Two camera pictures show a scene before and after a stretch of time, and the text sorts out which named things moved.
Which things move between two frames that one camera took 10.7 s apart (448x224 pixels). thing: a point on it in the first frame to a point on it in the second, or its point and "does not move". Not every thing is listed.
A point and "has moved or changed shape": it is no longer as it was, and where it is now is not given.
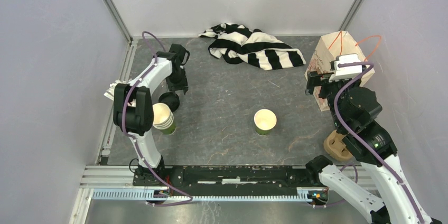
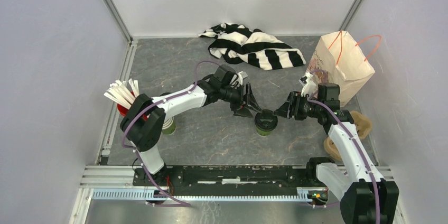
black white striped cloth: x=239 y=44 does not move
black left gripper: x=183 y=85 to x=242 y=112
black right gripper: x=314 y=78 to x=291 y=109
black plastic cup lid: x=171 y=99 has moved or changed shape
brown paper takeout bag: x=328 y=47 does not move
